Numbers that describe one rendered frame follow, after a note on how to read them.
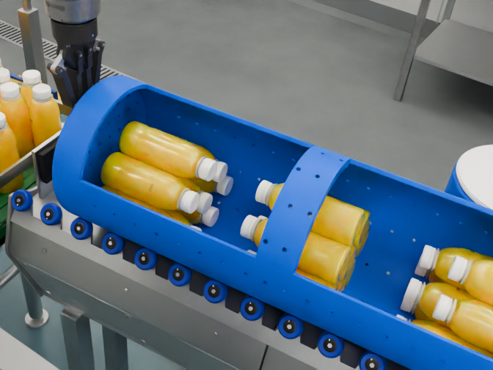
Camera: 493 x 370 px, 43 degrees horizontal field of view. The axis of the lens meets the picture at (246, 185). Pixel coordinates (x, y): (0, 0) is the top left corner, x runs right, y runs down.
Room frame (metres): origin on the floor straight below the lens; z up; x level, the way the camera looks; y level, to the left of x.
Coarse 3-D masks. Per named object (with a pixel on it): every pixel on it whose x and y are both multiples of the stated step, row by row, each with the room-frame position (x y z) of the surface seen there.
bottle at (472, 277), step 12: (468, 264) 0.69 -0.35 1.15; (480, 264) 0.68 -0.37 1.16; (492, 264) 0.68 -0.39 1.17; (468, 276) 0.67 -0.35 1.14; (480, 276) 0.66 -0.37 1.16; (492, 276) 0.66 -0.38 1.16; (468, 288) 0.66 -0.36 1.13; (480, 288) 0.65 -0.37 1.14; (492, 288) 0.65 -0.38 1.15; (480, 300) 0.65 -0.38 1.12; (492, 300) 0.64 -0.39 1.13
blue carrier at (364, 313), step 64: (64, 128) 0.87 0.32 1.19; (192, 128) 1.04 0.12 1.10; (256, 128) 0.91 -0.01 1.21; (64, 192) 0.82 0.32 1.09; (320, 192) 0.73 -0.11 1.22; (384, 192) 0.87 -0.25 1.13; (192, 256) 0.72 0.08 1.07; (256, 256) 0.68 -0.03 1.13; (384, 256) 0.84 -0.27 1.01; (320, 320) 0.63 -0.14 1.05; (384, 320) 0.59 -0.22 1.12
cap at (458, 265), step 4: (456, 256) 0.70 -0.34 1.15; (456, 260) 0.69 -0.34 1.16; (460, 260) 0.69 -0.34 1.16; (464, 260) 0.70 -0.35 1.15; (452, 264) 0.70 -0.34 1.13; (456, 264) 0.69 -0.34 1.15; (460, 264) 0.69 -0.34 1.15; (464, 264) 0.69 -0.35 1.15; (452, 268) 0.68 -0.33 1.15; (456, 268) 0.68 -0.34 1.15; (460, 268) 0.68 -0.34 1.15; (464, 268) 0.68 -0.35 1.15; (448, 272) 0.70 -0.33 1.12; (452, 272) 0.68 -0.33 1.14; (456, 272) 0.68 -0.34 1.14; (460, 272) 0.68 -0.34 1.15; (448, 276) 0.68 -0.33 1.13; (452, 276) 0.68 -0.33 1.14; (456, 276) 0.68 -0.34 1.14; (460, 276) 0.67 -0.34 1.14; (456, 280) 0.68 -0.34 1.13
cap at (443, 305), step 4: (440, 296) 0.66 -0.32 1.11; (444, 296) 0.65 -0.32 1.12; (440, 300) 0.64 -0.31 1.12; (444, 300) 0.64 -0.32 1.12; (448, 300) 0.64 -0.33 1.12; (452, 300) 0.65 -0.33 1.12; (440, 304) 0.64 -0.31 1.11; (444, 304) 0.64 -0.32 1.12; (448, 304) 0.64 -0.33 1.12; (436, 308) 0.63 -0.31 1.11; (440, 308) 0.63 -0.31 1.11; (444, 308) 0.63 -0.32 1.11; (448, 308) 0.63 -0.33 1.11; (436, 312) 0.63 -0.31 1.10; (440, 312) 0.63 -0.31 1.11; (444, 312) 0.63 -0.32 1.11; (436, 316) 0.63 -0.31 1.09; (440, 316) 0.63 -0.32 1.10; (444, 316) 0.63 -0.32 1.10; (444, 320) 0.62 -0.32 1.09
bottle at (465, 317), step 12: (456, 300) 0.65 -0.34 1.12; (468, 300) 0.64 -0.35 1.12; (456, 312) 0.62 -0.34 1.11; (468, 312) 0.62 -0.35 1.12; (480, 312) 0.62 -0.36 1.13; (492, 312) 0.62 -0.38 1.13; (456, 324) 0.61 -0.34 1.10; (468, 324) 0.60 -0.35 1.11; (480, 324) 0.60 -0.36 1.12; (492, 324) 0.60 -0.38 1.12; (468, 336) 0.60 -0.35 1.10; (480, 336) 0.59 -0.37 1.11; (492, 336) 0.59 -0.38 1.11; (492, 348) 0.58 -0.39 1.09
